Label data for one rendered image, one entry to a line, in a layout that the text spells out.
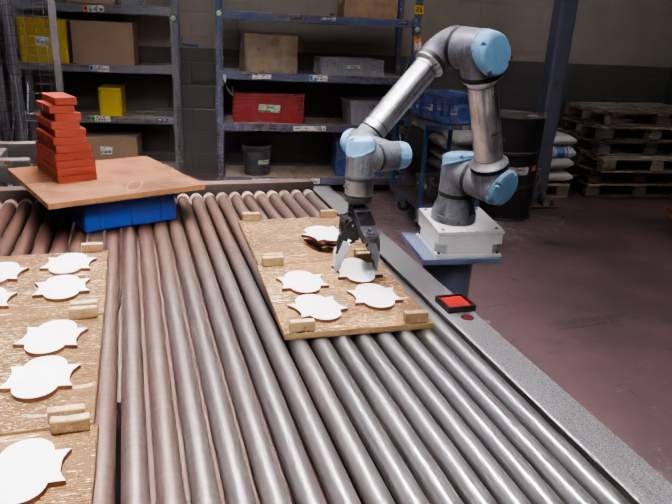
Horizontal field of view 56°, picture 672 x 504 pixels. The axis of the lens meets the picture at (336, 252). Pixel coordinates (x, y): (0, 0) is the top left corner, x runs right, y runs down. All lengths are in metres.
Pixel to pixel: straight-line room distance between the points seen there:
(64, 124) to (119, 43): 3.96
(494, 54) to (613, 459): 1.07
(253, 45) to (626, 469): 5.22
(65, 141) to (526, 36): 5.75
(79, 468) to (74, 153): 1.35
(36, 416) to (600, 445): 0.96
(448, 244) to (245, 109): 4.09
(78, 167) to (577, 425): 1.68
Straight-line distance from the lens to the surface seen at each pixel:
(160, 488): 1.03
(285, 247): 1.88
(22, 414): 1.21
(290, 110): 5.97
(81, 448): 1.10
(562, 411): 1.28
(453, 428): 1.17
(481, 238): 2.10
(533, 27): 7.30
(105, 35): 6.15
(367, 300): 1.53
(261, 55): 5.97
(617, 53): 7.81
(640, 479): 1.17
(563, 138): 6.64
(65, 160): 2.22
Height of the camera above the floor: 1.58
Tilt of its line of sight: 20 degrees down
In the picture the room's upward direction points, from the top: 3 degrees clockwise
